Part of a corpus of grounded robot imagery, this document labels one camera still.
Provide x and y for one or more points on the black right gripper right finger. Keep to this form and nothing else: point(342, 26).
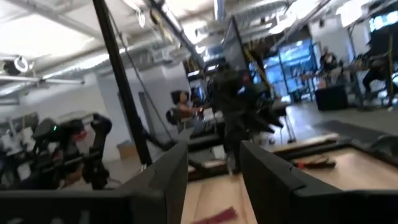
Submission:
point(273, 193)

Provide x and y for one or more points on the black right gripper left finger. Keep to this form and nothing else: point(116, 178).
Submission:
point(161, 186)

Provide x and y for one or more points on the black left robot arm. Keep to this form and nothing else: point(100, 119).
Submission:
point(99, 146)

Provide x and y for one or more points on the black frame pole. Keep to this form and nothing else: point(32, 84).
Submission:
point(125, 93)

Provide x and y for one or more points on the black crate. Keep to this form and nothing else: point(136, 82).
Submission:
point(331, 98)

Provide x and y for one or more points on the black background robot arm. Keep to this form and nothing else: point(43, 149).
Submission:
point(236, 102)

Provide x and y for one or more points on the grey panel screen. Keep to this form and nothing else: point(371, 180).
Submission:
point(233, 46)

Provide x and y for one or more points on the person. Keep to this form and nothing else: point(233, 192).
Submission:
point(328, 60)
point(183, 107)

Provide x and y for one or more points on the cardboard box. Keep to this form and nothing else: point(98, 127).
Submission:
point(127, 151)

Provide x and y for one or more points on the black table edge rail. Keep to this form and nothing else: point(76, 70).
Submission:
point(326, 146)

